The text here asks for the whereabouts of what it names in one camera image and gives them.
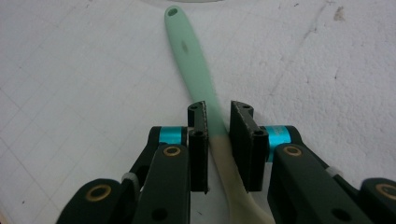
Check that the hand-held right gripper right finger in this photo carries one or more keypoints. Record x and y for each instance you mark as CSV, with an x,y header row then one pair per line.
x,y
246,149

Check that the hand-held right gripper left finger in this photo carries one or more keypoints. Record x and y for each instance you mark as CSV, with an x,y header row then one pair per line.
x,y
199,155

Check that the white foam board mat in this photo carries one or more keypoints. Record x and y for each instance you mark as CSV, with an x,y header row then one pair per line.
x,y
77,77

